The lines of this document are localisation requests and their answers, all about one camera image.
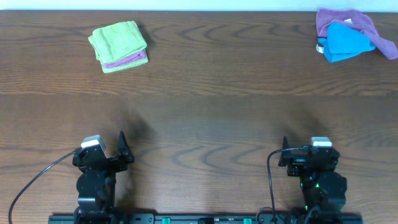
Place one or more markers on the bottom green folded cloth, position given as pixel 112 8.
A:
pixel 124 67

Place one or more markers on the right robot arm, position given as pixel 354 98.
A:
pixel 323 189

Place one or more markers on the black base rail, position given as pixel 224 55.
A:
pixel 148 218

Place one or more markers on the purple crumpled cloth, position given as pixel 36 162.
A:
pixel 358 21

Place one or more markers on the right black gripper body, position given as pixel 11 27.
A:
pixel 301 159

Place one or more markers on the green folded cloth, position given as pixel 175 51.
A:
pixel 115 42
pixel 124 67

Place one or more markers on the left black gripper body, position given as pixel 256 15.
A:
pixel 109 162

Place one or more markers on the purple folded cloth in stack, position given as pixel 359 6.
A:
pixel 124 61

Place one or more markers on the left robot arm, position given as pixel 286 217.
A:
pixel 96 185

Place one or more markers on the top green folded cloth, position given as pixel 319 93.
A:
pixel 115 42

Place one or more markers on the blue microfibre cloth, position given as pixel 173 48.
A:
pixel 342 43

